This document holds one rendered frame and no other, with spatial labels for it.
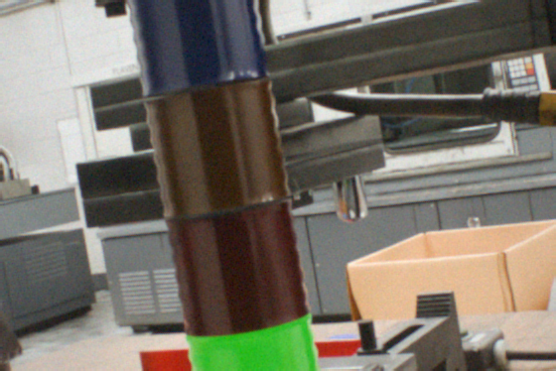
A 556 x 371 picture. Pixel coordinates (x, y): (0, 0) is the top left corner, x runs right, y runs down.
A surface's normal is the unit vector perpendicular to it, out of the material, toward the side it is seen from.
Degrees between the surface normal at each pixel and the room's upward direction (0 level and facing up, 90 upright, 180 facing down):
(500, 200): 90
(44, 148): 90
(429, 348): 90
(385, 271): 88
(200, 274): 76
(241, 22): 104
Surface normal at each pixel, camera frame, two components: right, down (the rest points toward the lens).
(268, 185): 0.69, 0.17
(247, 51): 0.69, -0.33
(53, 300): 0.84, -0.11
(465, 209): -0.52, 0.14
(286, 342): 0.51, -0.29
